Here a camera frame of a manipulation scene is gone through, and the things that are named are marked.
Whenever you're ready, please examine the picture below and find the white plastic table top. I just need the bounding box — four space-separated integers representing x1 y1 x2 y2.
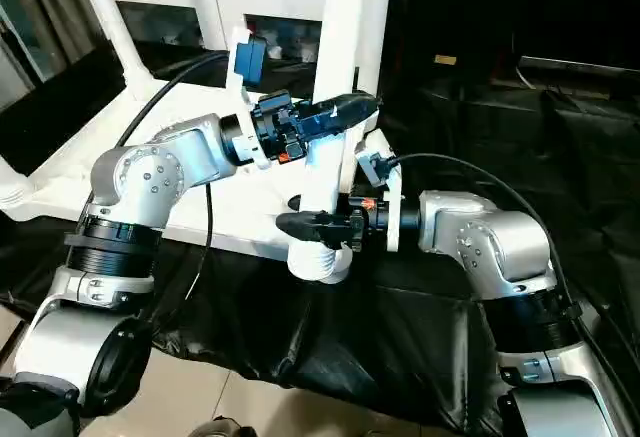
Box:
0 74 387 264

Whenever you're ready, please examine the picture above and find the black plastic mat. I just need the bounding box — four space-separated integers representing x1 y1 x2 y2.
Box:
0 36 640 437

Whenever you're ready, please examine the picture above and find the black flat panel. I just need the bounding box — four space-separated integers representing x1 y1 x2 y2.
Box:
516 55 640 77

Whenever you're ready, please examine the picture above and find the grey and blue curtain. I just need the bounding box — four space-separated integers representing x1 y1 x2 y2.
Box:
0 0 110 109

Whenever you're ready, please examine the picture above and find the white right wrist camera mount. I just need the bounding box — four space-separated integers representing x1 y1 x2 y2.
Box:
356 133 405 254

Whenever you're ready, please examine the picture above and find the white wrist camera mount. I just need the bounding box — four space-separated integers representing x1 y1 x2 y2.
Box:
223 25 275 172
356 133 405 254

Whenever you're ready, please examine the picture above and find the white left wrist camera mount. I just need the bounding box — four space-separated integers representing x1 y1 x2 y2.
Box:
223 25 275 172

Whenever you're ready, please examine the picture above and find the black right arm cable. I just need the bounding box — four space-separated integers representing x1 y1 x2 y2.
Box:
383 152 640 399

